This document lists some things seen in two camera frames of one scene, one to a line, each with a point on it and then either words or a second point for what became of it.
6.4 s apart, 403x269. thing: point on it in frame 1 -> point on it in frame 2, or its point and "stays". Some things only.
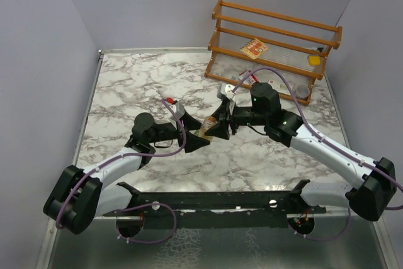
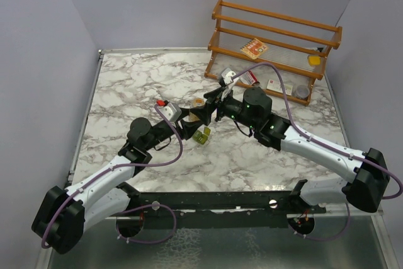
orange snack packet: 254,48 stays
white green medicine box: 281,87 stays
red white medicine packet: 251,79 stays
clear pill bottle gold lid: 208,122 -> 196,103
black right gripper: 221,129 -> 213,94
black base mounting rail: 217,210 stays
